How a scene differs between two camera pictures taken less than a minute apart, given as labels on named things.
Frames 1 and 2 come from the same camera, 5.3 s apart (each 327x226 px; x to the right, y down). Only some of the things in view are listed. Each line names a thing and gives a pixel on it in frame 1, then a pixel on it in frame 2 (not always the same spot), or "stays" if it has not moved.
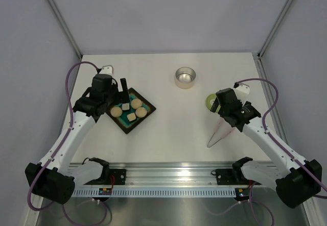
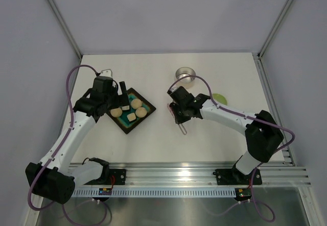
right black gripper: [215, 105] -> [179, 119]
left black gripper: [117, 100] stays
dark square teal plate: [129, 116] stays
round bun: [141, 112] stays
